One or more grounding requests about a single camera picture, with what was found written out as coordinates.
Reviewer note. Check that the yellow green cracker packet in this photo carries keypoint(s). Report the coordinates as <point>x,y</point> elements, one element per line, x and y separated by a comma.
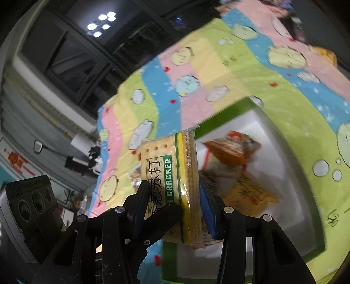
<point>169,174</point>

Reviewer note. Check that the orange snack packet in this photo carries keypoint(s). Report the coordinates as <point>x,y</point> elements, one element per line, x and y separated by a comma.
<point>232,147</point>

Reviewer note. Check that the yellow plush toy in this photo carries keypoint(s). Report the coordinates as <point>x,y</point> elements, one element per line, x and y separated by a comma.
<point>325,56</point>

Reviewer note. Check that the black and white figure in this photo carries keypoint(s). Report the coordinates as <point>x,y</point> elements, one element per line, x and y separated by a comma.
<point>95,157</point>

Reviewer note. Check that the beige red-edged snack packet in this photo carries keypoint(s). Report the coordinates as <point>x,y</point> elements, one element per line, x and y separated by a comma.
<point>218,169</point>

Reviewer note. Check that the yellow snack packet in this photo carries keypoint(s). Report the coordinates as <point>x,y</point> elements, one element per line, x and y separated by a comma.
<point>251,195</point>

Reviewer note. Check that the green box with white inside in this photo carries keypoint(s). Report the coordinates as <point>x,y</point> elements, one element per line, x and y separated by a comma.
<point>284,169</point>

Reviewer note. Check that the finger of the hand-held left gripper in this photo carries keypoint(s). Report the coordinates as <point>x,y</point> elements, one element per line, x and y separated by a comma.
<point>164,221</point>

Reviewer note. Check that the black box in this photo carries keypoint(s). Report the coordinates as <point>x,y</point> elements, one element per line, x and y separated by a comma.
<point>75,163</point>

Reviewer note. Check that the grey cabinet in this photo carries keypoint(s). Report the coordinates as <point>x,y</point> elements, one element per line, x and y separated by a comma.
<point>27,123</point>

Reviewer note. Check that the clear orange striped packet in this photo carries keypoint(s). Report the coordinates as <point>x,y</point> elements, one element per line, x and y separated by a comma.
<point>135,177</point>

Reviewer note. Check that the red sticker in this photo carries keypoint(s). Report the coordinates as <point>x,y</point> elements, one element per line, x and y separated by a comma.
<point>16,161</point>

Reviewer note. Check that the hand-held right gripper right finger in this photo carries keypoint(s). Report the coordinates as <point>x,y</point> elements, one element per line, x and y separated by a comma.
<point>207,213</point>

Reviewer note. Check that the colourful printed blanket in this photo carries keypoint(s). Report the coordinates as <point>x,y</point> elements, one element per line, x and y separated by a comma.
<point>246,71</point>

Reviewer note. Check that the dark window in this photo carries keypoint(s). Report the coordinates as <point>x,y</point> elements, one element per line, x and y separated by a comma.
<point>82,54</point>

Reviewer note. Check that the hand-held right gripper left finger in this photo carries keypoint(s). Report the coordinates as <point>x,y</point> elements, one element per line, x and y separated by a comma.
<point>136,202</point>

